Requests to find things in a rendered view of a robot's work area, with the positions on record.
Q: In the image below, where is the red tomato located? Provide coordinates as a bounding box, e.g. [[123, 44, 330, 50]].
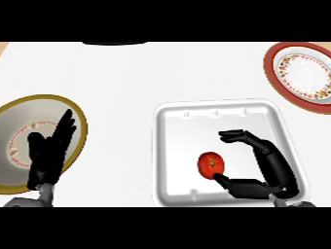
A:
[[197, 151, 226, 180]]

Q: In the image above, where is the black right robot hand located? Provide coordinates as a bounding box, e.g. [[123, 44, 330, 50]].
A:
[[212, 128, 302, 200]]

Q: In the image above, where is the red-rimmed white plate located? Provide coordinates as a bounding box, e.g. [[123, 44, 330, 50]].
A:
[[262, 42, 331, 116]]

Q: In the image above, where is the gold-rimmed white plate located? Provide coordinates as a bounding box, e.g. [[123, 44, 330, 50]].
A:
[[0, 93, 89, 196]]

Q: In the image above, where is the black rounded object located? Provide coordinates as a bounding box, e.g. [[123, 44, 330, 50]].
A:
[[82, 41, 148, 47]]

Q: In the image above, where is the white foam tray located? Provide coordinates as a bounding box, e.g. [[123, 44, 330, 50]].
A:
[[151, 98, 312, 207]]

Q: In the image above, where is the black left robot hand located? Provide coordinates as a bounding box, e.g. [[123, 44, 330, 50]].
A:
[[27, 108, 79, 192]]

